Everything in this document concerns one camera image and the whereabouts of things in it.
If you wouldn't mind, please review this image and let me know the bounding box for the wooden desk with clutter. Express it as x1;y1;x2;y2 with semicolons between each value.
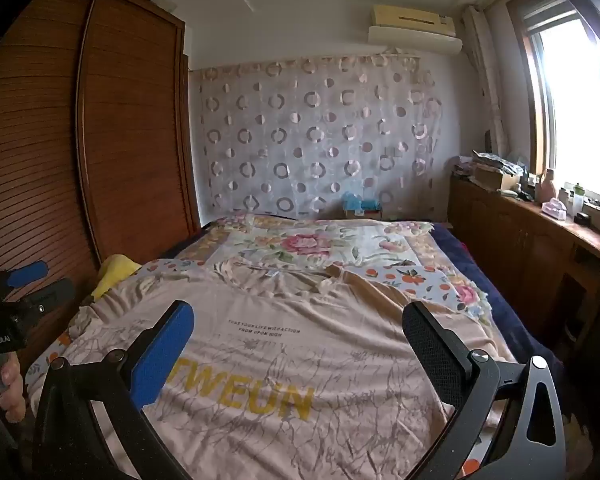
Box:
447;175;600;376

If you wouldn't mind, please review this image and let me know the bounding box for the yellowed air conditioner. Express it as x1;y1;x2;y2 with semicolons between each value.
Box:
367;4;463;56

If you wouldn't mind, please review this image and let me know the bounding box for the wooden headboard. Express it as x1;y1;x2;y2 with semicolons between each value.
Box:
0;0;203;376

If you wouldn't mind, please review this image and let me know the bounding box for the tan garment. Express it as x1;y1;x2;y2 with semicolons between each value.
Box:
325;262;518;366

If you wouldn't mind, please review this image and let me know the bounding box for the window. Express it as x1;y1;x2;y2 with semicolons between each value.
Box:
510;0;600;211

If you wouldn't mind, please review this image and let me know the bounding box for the pink beige printed t-shirt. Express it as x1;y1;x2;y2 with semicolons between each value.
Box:
62;260;461;480

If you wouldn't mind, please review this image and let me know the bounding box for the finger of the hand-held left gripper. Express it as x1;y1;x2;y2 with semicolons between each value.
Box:
26;279;76;312
6;260;50;290

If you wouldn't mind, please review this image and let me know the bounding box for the circle patterned wall curtain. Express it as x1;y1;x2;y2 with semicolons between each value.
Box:
189;52;443;221

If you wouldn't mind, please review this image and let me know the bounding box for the orange fruit print sheet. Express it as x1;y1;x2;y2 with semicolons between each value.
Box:
25;257;496;480

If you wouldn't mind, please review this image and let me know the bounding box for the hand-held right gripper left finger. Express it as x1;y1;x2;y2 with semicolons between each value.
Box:
32;300;196;480

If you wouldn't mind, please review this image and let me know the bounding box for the cardboard box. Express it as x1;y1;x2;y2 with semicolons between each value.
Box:
472;165;521;192

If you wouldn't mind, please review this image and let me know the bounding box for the pile of papers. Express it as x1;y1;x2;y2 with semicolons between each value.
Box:
472;149;528;171

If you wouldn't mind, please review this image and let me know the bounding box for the yellow plush toy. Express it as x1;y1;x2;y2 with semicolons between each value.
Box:
91;254;142;301

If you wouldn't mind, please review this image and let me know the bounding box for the beige window curtain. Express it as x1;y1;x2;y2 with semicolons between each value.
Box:
462;5;511;161

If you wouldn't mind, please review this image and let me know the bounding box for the pink bottle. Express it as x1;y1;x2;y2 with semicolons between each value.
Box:
536;167;561;203

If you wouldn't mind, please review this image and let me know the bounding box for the blue tissue box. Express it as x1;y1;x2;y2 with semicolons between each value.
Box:
342;192;383;218

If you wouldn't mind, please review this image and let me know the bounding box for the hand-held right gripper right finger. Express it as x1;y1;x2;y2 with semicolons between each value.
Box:
402;301;567;480

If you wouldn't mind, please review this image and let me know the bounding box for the person's left hand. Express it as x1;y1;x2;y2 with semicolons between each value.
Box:
0;354;27;420

